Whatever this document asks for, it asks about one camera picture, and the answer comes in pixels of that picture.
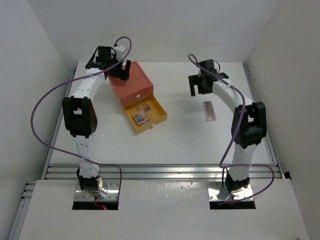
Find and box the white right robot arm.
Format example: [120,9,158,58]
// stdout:
[188,54,267,193]

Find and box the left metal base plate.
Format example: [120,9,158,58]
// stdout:
[74,179,120,203]

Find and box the metal base plate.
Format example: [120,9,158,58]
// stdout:
[74,179,120,203]
[207,180,255,202]

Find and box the square orange blush compact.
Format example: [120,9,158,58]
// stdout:
[137,102,152,113]

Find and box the yellow drawer with white knob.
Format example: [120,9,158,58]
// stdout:
[123,94,168,135]

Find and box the aluminium rail frame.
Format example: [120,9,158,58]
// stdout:
[7,66,283,240]

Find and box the long brown eyeshadow palette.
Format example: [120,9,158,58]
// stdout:
[202,100,217,122]

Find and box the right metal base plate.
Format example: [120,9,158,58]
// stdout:
[207,180,255,202]

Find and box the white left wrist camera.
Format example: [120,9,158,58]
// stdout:
[114,45,127,61]

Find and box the orange drawer box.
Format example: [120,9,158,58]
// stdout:
[108,61,154,102]

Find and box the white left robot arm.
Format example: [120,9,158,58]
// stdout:
[62,45,131,194]

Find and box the orange drawer with white knob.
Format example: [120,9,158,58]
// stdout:
[120,86,154,106]

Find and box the small colourful eyeshadow palette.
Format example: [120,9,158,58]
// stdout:
[132,111,150,126]

